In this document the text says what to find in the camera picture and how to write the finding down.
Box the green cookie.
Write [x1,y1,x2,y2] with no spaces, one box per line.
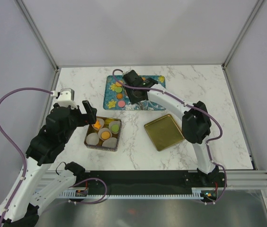
[111,124,119,133]
[115,87,122,93]

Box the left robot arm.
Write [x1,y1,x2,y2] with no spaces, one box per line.
[0,100,97,227]

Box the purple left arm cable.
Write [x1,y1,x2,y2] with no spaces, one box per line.
[0,87,53,227]

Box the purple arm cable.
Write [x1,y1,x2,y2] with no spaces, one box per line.
[0,87,53,227]
[112,69,226,205]

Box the orange fish cookie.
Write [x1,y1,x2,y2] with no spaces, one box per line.
[92,120,102,130]

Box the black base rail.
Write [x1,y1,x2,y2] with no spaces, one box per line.
[76,170,225,196]

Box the gold tin lid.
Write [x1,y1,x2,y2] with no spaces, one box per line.
[144,114,185,151]

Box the teal floral tray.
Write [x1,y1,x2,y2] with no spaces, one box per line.
[103,75,165,111]

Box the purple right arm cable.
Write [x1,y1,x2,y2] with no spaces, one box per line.
[112,69,226,205]

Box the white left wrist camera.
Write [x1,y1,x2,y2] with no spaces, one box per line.
[50,88,77,109]

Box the square cookie tin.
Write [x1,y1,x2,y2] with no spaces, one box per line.
[84,116,122,152]

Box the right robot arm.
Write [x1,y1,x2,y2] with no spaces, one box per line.
[123,70,219,187]

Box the orange round cookie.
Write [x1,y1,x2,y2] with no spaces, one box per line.
[101,131,111,140]
[115,81,123,87]

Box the orange flower cookie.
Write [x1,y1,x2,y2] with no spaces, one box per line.
[116,93,123,99]

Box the pink cookie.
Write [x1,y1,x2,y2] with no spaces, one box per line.
[118,100,126,108]

